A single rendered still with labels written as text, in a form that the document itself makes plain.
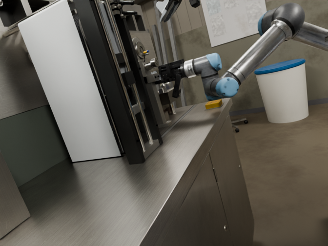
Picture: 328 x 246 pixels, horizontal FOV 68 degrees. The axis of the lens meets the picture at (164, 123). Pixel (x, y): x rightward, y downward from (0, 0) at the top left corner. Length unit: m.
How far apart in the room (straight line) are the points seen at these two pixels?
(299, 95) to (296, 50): 0.82
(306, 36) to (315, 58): 2.83
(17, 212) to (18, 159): 0.35
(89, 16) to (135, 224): 0.53
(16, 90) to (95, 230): 0.68
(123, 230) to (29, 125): 0.68
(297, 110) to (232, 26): 1.64
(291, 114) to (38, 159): 3.11
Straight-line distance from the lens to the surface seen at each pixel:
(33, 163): 1.05
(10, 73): 1.06
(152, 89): 1.07
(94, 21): 0.72
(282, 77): 3.43
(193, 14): 4.48
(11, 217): 0.70
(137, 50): 1.10
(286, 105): 3.53
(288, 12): 1.10
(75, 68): 0.88
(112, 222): 0.52
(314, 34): 1.31
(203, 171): 0.82
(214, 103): 1.19
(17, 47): 1.12
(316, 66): 4.13
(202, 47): 4.41
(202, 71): 1.07
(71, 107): 0.93
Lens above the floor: 1.15
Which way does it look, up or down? 13 degrees down
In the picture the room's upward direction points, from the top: 17 degrees counter-clockwise
